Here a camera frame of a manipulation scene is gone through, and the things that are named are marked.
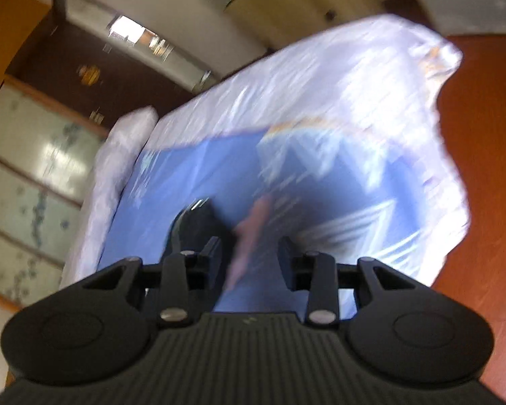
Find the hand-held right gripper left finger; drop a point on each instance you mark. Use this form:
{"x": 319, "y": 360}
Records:
{"x": 211, "y": 257}

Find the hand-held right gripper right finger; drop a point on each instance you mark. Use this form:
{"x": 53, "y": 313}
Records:
{"x": 287, "y": 257}

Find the blue printed bed sheet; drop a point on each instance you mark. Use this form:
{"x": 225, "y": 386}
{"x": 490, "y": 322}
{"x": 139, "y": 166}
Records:
{"x": 173, "y": 173}

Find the dark wooden door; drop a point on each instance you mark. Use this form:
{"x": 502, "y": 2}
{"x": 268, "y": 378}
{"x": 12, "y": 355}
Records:
{"x": 67, "y": 80}

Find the wardrobe with frosted sliding doors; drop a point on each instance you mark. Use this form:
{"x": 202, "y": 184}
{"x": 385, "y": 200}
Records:
{"x": 25, "y": 135}

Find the transom window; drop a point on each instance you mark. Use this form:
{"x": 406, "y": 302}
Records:
{"x": 139, "y": 36}

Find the beige wooden cabinet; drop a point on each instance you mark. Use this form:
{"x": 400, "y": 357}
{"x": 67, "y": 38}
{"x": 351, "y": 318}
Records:
{"x": 278, "y": 4}

